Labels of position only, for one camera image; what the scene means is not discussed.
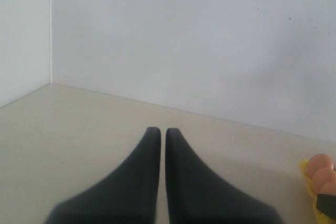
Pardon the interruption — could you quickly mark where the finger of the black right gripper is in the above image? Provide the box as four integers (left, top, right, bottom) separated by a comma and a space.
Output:
316, 194, 336, 215

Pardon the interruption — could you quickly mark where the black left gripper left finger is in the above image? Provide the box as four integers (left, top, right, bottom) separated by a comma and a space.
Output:
45, 127, 161, 224

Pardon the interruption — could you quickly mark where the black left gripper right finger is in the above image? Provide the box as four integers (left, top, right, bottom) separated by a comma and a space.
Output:
165, 128, 283, 224

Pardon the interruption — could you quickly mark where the brown egg back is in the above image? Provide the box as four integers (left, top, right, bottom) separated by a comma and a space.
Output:
319, 180, 336, 196

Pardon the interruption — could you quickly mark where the brown egg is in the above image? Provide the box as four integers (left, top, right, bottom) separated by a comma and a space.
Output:
319, 180, 336, 196
311, 168, 335, 194

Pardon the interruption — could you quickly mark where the yellow plastic egg tray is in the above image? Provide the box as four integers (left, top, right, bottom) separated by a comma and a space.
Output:
299, 159, 335, 224

